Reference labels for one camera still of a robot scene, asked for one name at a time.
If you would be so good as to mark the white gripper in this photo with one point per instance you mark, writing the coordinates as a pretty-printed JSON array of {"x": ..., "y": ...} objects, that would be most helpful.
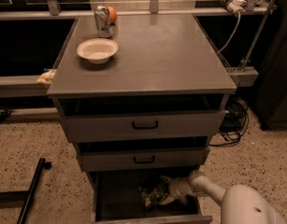
[{"x": 176, "y": 187}]

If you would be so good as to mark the green jalapeno chip bag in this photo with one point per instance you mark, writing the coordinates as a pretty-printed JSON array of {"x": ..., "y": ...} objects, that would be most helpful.
[{"x": 152, "y": 192}]

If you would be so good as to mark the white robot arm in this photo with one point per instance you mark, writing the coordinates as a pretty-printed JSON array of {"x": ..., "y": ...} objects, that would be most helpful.
[{"x": 239, "y": 204}]

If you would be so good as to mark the middle grey drawer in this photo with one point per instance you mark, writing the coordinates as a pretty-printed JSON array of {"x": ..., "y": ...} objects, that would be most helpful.
[{"x": 142, "y": 159}]

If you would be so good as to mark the grey drawer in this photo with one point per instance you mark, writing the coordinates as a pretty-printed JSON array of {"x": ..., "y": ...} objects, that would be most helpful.
[
  {"x": 142, "y": 159},
  {"x": 117, "y": 200},
  {"x": 146, "y": 126}
]

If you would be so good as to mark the bottom grey drawer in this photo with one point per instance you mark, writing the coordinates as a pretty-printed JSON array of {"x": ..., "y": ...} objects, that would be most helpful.
[{"x": 117, "y": 200}]

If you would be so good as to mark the top grey drawer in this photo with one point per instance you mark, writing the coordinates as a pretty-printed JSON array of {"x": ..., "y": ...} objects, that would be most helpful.
[{"x": 146, "y": 126}]

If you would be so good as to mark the grey drawer cabinet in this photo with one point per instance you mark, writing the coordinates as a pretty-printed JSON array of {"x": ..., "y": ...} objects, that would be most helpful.
[{"x": 164, "y": 64}]

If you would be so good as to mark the black metal floor bar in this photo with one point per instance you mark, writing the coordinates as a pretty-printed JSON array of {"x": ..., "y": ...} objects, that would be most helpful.
[{"x": 42, "y": 164}]

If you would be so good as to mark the white paper bowl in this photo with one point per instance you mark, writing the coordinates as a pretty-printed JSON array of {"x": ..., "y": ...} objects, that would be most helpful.
[{"x": 98, "y": 50}]

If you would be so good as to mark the yellow crumpled wrapper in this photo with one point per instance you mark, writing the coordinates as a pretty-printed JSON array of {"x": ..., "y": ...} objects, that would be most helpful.
[{"x": 47, "y": 77}]

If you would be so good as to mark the orange fruit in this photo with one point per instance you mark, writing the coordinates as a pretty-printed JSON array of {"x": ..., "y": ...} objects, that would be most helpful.
[{"x": 112, "y": 14}]

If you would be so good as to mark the white power strip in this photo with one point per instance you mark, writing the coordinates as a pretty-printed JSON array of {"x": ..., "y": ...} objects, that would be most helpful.
[{"x": 233, "y": 6}]

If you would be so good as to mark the grey metal rail frame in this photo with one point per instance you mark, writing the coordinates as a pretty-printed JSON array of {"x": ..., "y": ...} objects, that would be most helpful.
[{"x": 31, "y": 10}]

